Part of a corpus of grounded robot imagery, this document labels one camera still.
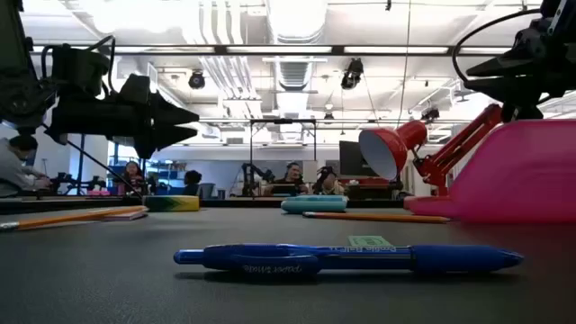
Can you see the black background monitor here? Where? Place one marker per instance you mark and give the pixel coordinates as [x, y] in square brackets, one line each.
[353, 157]

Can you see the white ceiling duct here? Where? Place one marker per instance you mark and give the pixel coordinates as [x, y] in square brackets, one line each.
[294, 27]

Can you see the red desk lamp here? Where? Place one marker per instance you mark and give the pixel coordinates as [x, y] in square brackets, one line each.
[387, 148]

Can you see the black diagonal brace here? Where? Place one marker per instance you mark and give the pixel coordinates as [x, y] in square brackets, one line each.
[103, 168]

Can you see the orange pencil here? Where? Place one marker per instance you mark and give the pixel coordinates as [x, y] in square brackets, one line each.
[378, 217]
[67, 218]

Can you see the ceiling light strip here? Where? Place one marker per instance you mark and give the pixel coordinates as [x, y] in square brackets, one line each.
[279, 49]
[396, 49]

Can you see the pink plastic pencil case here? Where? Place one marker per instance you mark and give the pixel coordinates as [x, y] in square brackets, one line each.
[517, 175]

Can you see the pink sticky note pad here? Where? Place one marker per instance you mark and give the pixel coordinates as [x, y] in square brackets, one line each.
[128, 216]

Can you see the black ceiling spotlight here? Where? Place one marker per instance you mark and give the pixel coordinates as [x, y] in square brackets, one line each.
[430, 114]
[352, 74]
[196, 80]

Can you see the person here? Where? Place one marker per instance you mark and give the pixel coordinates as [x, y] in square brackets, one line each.
[328, 182]
[291, 180]
[132, 177]
[192, 182]
[18, 168]

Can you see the black metal stand frame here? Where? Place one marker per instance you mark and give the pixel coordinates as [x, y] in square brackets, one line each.
[251, 157]

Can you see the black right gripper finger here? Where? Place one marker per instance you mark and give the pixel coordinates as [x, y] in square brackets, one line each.
[508, 90]
[495, 66]

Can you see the blue ballpoint pen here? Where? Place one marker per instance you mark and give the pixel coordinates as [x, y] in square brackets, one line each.
[360, 258]

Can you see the black table frame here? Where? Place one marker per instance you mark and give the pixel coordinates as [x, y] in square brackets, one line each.
[234, 203]

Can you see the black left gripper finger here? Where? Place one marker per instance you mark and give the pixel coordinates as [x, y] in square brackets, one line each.
[166, 135]
[171, 114]

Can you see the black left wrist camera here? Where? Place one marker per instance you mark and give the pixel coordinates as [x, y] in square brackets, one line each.
[78, 69]

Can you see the teal calculator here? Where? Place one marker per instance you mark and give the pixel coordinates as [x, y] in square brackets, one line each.
[315, 206]

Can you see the black background robot arm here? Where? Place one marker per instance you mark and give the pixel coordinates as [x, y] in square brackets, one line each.
[252, 177]
[76, 183]

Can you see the small green label card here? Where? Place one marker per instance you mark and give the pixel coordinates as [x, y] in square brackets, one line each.
[369, 240]

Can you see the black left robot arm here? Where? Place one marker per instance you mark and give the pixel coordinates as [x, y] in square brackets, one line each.
[18, 90]

